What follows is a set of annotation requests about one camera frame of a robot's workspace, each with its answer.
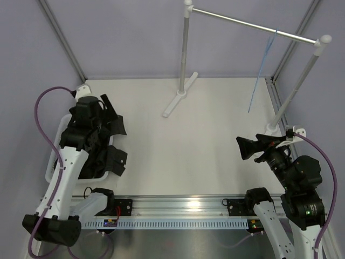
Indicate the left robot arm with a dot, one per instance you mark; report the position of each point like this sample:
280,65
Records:
55,221

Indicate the right black mount plate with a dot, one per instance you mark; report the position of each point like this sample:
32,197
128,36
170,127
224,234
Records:
237,207

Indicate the left black mount plate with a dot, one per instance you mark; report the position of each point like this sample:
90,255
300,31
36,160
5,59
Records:
123,206

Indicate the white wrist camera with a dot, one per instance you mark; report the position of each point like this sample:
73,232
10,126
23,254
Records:
292,136
82,91

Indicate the aluminium rail base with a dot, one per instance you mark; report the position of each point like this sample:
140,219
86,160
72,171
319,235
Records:
144,207

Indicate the black mount plate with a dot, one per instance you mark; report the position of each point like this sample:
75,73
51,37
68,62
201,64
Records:
237,207
123,206

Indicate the white slotted cable duct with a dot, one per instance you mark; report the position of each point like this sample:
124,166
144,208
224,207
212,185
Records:
156,224

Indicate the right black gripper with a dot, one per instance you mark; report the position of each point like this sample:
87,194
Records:
248,147

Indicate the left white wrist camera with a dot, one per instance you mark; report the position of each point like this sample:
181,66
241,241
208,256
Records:
82,91

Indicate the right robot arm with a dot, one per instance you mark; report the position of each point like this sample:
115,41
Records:
300,201

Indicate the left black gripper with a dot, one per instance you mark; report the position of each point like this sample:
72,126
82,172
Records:
109,115

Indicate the blue wire hanger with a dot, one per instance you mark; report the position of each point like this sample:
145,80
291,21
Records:
262,65

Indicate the metal clothes rack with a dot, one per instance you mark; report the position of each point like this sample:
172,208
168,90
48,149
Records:
319,44

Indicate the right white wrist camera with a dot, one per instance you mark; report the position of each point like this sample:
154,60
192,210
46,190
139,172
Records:
292,136

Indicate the black pinstripe shirt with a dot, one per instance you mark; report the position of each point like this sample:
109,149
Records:
101,155

